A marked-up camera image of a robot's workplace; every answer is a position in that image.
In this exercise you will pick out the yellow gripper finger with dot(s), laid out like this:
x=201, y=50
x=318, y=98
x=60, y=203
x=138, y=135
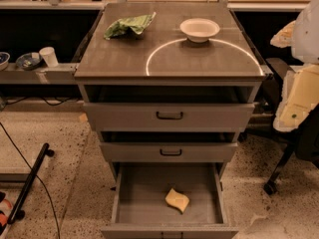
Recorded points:
x=282, y=38

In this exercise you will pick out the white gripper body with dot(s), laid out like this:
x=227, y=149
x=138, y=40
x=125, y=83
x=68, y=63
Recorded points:
x=307, y=34

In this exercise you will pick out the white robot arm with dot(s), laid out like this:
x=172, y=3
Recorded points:
x=305, y=36

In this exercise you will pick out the grey drawer cabinet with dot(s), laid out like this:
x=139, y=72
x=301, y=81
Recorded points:
x=163, y=55

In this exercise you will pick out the top grey drawer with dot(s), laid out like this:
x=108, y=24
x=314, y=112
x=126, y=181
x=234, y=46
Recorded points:
x=168, y=108

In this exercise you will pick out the grey drawer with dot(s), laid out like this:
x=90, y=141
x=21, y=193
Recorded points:
x=124, y=146
x=168, y=108
x=140, y=210

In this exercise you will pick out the middle grey drawer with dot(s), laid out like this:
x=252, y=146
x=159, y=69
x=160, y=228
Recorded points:
x=124, y=146

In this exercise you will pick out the bottom grey drawer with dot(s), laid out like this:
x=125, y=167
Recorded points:
x=140, y=210

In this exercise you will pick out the black office chair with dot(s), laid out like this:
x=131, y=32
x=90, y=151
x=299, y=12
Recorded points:
x=303, y=141

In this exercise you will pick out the white bowl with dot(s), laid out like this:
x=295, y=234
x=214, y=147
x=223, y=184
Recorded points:
x=199, y=30

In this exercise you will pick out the green crumpled bag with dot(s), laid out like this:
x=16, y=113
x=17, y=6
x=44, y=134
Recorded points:
x=123, y=26

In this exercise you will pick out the grey side shelf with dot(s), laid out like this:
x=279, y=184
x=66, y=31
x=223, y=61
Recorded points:
x=61, y=75

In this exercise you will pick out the white paper cup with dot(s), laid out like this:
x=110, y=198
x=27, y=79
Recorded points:
x=49, y=56

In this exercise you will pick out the blue patterned bowl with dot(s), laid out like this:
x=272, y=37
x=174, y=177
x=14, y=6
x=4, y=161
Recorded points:
x=29, y=61

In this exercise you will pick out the blue bowl at edge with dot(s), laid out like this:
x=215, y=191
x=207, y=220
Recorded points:
x=4, y=60

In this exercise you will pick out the black bar stand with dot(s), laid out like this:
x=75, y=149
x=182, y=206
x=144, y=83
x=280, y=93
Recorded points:
x=17, y=213

